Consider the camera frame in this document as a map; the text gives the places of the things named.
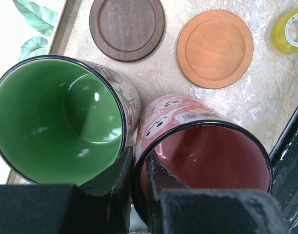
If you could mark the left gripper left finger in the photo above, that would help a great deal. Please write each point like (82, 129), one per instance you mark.
(100, 206)

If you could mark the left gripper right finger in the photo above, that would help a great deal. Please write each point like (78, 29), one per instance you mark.
(174, 208)

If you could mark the red pink mug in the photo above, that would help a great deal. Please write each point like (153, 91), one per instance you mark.
(199, 146)

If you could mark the green floral mug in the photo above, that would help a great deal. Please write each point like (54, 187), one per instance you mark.
(64, 120)

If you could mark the light wood coaster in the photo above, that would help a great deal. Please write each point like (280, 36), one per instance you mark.
(215, 49)

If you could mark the floral serving tray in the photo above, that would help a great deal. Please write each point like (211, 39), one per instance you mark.
(28, 27)

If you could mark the dark wood coaster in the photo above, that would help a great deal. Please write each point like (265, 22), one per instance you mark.
(127, 30)

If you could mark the yellow tape roll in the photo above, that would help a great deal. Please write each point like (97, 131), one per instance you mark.
(280, 33)

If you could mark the black aluminium base frame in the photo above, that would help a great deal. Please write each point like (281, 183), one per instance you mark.
(284, 157)

